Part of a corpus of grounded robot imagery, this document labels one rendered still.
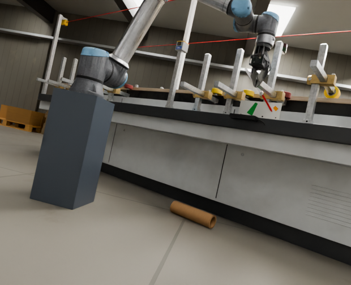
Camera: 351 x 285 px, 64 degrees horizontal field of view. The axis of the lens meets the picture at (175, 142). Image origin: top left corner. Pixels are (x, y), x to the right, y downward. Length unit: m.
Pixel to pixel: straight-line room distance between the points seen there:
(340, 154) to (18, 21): 9.10
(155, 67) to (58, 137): 6.15
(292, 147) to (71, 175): 1.21
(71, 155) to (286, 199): 1.29
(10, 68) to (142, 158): 7.30
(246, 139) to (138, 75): 6.06
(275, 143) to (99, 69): 1.08
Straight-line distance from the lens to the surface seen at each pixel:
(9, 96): 9.27
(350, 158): 1.63
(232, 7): 1.48
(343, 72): 7.88
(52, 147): 1.60
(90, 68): 1.63
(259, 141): 1.75
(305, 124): 1.65
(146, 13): 1.82
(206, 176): 2.13
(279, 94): 1.75
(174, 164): 2.32
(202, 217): 1.72
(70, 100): 1.58
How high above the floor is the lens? 0.44
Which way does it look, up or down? level
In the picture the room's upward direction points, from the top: 12 degrees clockwise
